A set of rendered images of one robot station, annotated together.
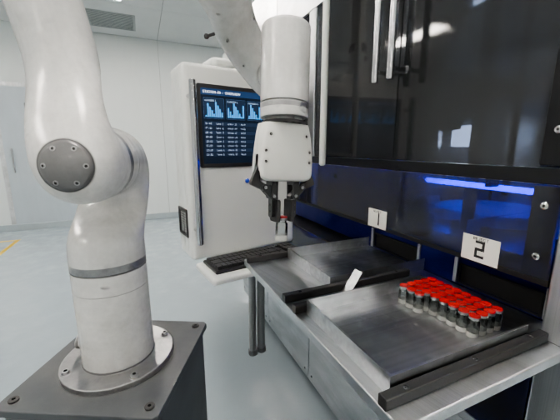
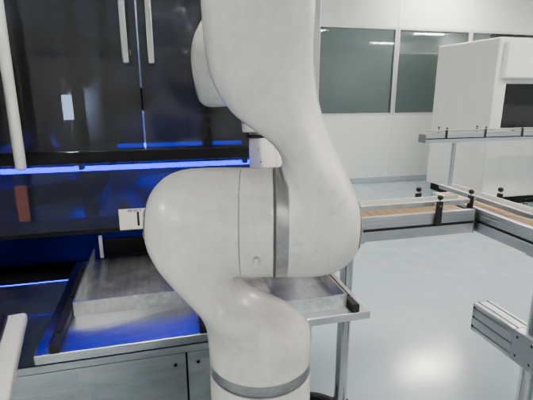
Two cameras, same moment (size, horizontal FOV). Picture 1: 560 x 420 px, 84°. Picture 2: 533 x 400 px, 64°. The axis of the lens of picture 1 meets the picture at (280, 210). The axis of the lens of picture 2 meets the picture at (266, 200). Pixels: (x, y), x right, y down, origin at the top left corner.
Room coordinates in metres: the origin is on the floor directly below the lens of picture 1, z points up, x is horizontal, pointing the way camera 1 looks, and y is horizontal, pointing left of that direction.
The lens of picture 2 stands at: (0.44, 0.74, 1.36)
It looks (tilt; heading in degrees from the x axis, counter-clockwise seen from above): 14 degrees down; 279
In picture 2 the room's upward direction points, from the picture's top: straight up
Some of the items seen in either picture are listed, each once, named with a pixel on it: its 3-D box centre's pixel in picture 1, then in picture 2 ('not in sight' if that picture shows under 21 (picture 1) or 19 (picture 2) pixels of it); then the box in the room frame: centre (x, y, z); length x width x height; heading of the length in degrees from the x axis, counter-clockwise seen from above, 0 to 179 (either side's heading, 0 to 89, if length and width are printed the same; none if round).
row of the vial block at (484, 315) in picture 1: (446, 304); not in sight; (0.63, -0.37, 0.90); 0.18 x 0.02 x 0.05; 24
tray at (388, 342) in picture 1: (407, 318); (273, 276); (0.59, -0.27, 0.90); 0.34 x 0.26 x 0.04; 114
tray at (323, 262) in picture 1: (352, 258); (137, 272); (0.95, -0.23, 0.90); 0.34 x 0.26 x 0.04; 114
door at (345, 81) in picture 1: (350, 72); (36, 30); (1.17, -0.25, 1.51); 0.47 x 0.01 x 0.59; 24
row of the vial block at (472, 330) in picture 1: (438, 307); not in sight; (0.62, -0.35, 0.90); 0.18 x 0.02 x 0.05; 24
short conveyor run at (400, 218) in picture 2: not in sight; (385, 214); (0.25, -0.83, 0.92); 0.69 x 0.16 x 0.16; 24
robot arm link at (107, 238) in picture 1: (108, 194); (231, 271); (0.55, 0.31, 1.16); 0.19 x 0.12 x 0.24; 10
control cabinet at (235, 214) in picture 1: (237, 160); not in sight; (1.38, 0.19, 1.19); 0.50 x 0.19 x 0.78; 123
